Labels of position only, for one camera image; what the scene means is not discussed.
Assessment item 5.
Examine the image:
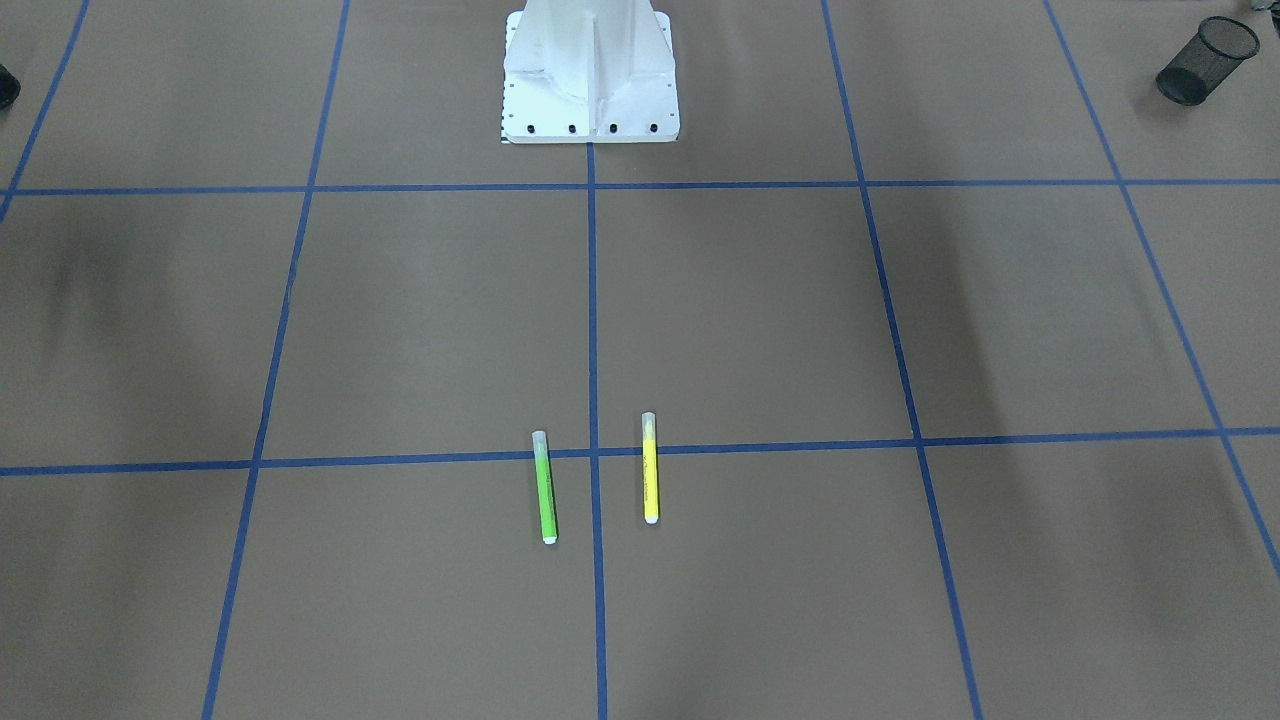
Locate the yellow highlighter pen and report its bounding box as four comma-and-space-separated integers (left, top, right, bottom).
641, 411, 660, 527

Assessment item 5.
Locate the green highlighter pen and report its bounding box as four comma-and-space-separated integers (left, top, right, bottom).
531, 430, 559, 546

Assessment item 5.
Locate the near black mesh pen cup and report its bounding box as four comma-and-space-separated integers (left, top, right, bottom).
1155, 15, 1260, 108

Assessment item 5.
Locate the black mesh pen cup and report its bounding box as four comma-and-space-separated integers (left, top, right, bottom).
0, 65, 22, 111
1155, 15, 1260, 108

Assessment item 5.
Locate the far black mesh pen cup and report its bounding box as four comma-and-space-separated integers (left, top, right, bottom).
0, 65, 22, 111

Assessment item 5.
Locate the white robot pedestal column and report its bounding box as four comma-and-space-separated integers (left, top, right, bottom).
500, 1, 681, 145

